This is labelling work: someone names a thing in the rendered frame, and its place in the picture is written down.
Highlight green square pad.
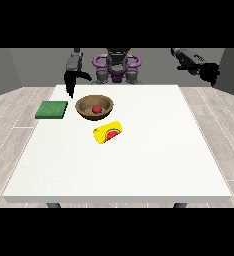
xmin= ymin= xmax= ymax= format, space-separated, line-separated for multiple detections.
xmin=34 ymin=100 xmax=69 ymax=120

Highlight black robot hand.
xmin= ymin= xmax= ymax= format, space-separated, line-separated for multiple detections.
xmin=63 ymin=68 xmax=93 ymax=100
xmin=177 ymin=61 xmax=221 ymax=87

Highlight yellow cup with melon print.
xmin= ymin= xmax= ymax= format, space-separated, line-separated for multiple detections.
xmin=92 ymin=120 xmax=124 ymax=146

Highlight brown wooden bowl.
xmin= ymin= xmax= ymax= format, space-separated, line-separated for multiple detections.
xmin=74 ymin=94 xmax=115 ymax=121

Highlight small red ball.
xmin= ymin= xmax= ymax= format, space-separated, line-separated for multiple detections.
xmin=91 ymin=104 xmax=103 ymax=115

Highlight grey robot trunk purple rings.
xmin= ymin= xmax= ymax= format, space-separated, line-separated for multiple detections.
xmin=91 ymin=48 xmax=144 ymax=86

